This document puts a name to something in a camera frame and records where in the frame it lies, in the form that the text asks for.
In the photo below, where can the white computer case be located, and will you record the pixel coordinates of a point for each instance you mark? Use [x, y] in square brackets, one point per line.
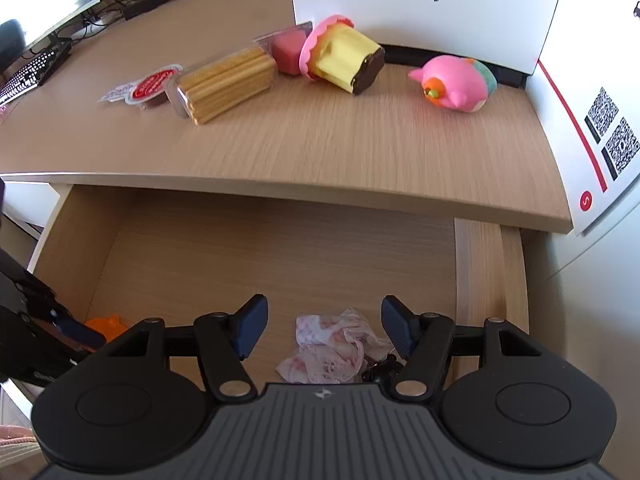
[400, 20]

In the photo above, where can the black power adapter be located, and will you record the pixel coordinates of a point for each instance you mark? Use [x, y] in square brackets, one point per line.
[145, 7]

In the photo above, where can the pink squishy bird toy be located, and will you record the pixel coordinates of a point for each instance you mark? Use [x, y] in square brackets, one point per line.
[450, 82]

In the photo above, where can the narrow white desk drawer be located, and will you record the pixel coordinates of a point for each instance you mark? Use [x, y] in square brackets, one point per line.
[25, 205]

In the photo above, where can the pink cube in clear pack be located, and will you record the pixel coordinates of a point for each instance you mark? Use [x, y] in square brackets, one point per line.
[287, 50]

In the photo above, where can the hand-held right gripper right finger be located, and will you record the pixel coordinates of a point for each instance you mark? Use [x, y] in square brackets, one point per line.
[397, 325]

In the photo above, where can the small black and white charm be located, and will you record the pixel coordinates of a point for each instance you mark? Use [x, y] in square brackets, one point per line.
[380, 367]

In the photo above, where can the orange plastic toy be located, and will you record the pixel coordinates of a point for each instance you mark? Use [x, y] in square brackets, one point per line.
[110, 327]

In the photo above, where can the pink knit cloth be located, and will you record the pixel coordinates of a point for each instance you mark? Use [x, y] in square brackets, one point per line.
[15, 440]

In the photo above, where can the red-lid jelly cup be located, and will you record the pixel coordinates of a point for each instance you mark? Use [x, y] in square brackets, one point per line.
[152, 85]

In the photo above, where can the white sign board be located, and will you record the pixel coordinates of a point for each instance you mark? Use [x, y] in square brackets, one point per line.
[575, 160]

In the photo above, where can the wide white desk drawer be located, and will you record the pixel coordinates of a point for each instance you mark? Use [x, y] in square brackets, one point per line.
[250, 260]

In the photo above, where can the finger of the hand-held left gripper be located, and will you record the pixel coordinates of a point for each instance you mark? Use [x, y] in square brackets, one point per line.
[80, 332]

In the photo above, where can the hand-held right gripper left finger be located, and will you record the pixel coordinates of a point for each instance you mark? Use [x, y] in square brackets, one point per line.
[252, 325]

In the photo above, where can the clear box of biscuit sticks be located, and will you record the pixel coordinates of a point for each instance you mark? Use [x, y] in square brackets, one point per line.
[225, 80]

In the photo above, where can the white pink lace cloth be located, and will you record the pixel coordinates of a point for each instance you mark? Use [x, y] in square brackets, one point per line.
[325, 345]

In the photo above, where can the black keyboard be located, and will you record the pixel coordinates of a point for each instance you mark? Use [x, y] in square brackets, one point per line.
[30, 72]

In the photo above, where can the pink and yellow cupcake toy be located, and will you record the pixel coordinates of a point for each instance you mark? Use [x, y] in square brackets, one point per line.
[340, 55]

